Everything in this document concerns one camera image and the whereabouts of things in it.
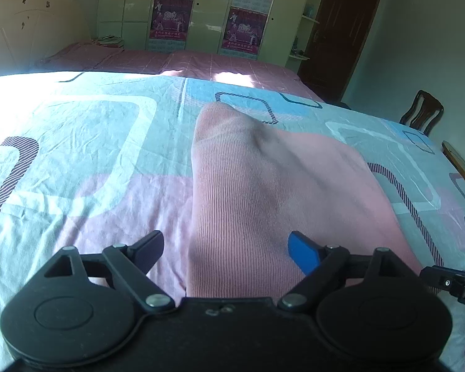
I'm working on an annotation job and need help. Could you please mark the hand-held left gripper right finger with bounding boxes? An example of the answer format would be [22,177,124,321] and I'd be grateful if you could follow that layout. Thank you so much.
[277,230,408,311]

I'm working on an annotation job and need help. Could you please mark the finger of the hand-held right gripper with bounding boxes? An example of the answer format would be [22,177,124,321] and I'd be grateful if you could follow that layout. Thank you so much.
[419,265,465,294]

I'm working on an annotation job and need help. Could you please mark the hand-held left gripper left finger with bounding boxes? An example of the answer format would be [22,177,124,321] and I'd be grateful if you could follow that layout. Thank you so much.
[43,230,176,313]

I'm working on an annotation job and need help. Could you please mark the pink knit sweater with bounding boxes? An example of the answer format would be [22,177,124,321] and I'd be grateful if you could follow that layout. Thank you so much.
[186,103,427,299]

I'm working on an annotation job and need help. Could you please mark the wooden furniture edge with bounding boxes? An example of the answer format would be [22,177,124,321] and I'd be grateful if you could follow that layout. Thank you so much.
[441,140,465,200]

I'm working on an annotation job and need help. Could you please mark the patterned teal bed sheet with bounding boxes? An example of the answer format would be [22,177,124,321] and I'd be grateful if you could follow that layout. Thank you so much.
[0,70,465,372]

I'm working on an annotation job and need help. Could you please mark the dark wooden chair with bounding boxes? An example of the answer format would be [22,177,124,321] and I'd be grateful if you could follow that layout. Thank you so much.
[399,90,445,137]

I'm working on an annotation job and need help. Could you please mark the pink checked bed sheet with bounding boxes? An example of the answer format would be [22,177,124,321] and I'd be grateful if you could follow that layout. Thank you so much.
[37,42,327,104]

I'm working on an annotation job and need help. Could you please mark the dark shelf clutter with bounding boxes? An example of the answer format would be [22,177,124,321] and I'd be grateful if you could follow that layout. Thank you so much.
[290,38,310,57]

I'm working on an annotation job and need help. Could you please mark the dark wooden door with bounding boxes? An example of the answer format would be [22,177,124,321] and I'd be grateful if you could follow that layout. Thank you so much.
[296,0,383,104]

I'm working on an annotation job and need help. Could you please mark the corner shelf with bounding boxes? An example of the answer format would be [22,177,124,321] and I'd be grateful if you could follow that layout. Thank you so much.
[286,0,332,63]

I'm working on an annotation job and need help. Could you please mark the pale green wardrobe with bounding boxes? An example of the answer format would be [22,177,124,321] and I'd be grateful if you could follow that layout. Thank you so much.
[96,0,319,69]

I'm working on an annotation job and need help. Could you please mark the cream arched headboard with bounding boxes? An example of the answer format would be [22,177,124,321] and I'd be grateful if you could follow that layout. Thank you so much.
[0,0,92,78]

